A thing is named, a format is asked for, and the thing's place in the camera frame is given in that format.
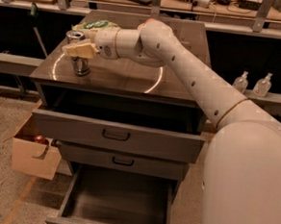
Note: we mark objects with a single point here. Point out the green-handled tool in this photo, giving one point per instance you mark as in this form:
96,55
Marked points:
33,16

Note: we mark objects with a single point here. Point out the red apple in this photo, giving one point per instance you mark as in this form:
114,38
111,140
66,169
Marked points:
150,20

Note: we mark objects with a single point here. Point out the left clear sanitizer bottle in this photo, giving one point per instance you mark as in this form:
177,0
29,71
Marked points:
241,82

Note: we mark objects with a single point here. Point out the right clear sanitizer bottle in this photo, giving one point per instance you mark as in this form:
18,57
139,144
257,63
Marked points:
262,86

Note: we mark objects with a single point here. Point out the white power strip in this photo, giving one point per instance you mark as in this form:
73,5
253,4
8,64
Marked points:
202,3

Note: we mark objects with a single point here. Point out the grey drawer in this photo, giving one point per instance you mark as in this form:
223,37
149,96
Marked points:
105,196
131,139
145,166

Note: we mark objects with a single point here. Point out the green chips bag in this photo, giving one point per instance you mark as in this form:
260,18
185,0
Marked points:
94,26

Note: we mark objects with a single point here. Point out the grey middle drawer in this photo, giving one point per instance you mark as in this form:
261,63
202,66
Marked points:
145,166

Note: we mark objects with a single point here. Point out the grey bottom drawer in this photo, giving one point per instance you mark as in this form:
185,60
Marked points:
105,196

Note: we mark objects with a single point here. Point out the cardboard box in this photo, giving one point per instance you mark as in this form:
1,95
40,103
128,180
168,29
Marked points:
29,157

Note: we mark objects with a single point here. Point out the clear sanitizer bottle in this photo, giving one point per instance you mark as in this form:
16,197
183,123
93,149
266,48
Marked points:
241,82
262,86

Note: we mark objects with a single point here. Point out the silver blue redbull can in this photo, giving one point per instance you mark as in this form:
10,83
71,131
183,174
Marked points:
80,65

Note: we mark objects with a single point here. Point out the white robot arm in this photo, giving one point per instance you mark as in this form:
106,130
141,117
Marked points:
242,170

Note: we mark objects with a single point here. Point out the red ball in box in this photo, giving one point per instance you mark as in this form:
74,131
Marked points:
41,139

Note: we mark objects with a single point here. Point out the grey top drawer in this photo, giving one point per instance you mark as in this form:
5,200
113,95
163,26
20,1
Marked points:
131,139

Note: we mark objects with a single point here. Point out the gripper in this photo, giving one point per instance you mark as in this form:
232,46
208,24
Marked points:
106,43

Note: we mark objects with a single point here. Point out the grey drawer cabinet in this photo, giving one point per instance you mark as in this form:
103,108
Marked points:
121,91

